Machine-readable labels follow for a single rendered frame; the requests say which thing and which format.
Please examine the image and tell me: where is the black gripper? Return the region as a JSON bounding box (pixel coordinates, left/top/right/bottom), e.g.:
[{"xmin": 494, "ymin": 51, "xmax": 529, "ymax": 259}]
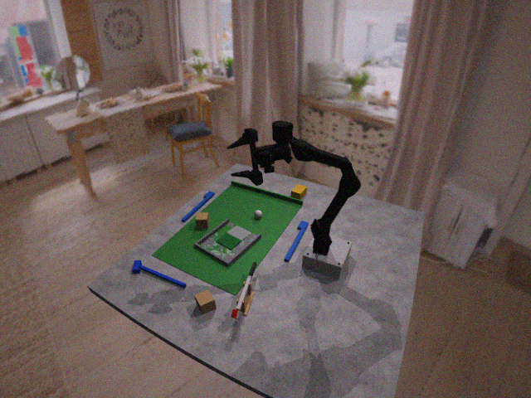
[{"xmin": 227, "ymin": 129, "xmax": 277, "ymax": 186}]

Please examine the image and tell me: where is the green rectangular mat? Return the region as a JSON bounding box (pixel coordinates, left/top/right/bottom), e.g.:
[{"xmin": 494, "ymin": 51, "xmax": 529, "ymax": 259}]
[{"xmin": 152, "ymin": 185, "xmax": 303, "ymax": 295}]

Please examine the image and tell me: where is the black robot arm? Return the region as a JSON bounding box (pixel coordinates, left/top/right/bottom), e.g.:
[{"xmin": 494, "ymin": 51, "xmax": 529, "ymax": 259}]
[{"xmin": 259, "ymin": 120, "xmax": 361, "ymax": 255}]

